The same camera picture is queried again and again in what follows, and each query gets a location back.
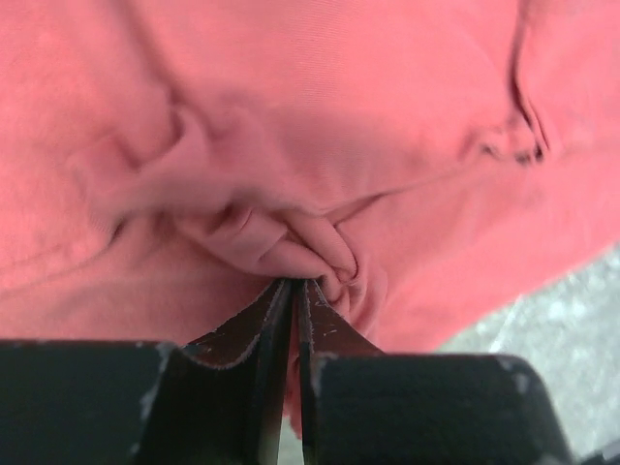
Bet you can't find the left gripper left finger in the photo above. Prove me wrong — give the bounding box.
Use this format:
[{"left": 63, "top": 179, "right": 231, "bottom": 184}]
[{"left": 186, "top": 279, "right": 293, "bottom": 464}]

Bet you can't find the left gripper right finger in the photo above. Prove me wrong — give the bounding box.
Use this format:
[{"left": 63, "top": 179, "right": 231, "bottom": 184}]
[{"left": 295, "top": 280, "right": 384, "bottom": 464}]

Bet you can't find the red t shirt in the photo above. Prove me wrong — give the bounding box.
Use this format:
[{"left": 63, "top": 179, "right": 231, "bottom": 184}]
[{"left": 0, "top": 0, "right": 620, "bottom": 437}]

